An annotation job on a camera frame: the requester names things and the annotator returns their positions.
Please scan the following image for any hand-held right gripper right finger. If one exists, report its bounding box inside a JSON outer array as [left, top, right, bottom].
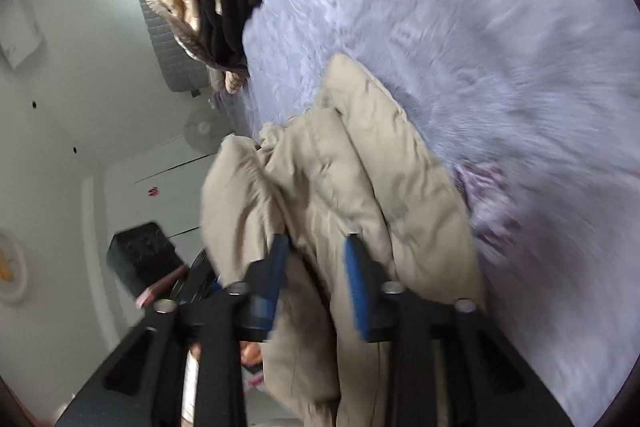
[[344, 233, 576, 427]]

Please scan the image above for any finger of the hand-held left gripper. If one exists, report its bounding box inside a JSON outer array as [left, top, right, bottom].
[[172, 248, 223, 305]]

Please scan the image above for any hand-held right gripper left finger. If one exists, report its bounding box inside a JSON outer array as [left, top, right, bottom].
[[55, 233, 292, 427]]

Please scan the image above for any beige puffer jacket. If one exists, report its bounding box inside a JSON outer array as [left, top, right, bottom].
[[200, 53, 488, 427]]

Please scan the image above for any person's left hand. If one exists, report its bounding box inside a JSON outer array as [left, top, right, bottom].
[[136, 264, 190, 309]]

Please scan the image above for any white wardrobe with red stickers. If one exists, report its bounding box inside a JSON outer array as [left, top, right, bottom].
[[92, 134, 228, 258]]

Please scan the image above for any round ceiling lamp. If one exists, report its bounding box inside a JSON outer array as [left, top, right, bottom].
[[0, 229, 29, 306]]

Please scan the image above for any white standing fan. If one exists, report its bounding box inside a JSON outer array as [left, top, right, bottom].
[[183, 108, 234, 154]]

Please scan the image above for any pink patterned cloth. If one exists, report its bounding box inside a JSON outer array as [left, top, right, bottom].
[[456, 158, 518, 260]]

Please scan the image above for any white air conditioner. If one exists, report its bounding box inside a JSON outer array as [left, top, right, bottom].
[[0, 0, 44, 70]]

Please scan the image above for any lavender fluffy blanket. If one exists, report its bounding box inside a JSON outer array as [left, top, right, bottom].
[[239, 0, 640, 427]]

